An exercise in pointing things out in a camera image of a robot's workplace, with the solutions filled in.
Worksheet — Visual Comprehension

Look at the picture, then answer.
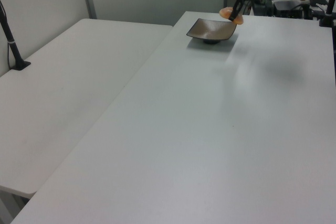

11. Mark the sugared orange bread roll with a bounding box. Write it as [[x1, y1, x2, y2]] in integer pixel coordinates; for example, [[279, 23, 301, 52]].
[[219, 7, 245, 26]]

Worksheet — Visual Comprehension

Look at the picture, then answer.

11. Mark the white side table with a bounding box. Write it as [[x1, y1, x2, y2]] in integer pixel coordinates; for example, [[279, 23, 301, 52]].
[[0, 18, 174, 200]]

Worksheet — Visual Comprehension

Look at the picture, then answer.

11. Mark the square brown ceramic plate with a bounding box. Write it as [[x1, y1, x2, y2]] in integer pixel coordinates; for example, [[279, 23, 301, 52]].
[[186, 18, 236, 46]]

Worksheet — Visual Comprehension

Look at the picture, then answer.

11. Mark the black pole with table clamp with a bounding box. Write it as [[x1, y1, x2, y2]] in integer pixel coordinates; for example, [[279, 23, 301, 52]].
[[318, 0, 336, 28]]

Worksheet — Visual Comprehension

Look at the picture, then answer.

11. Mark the black electronics box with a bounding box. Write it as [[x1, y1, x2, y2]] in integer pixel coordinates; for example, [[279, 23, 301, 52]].
[[272, 0, 311, 20]]

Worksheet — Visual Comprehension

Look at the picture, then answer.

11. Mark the black camera pole with base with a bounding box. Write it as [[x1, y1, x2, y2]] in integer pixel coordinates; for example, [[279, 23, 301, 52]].
[[0, 0, 32, 71]]

